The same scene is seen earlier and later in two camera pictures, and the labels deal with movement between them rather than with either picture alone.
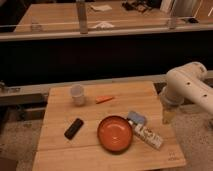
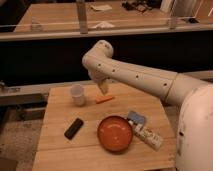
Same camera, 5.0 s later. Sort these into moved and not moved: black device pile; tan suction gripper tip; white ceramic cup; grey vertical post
Moved: tan suction gripper tip
Not moved: black device pile; white ceramic cup; grey vertical post
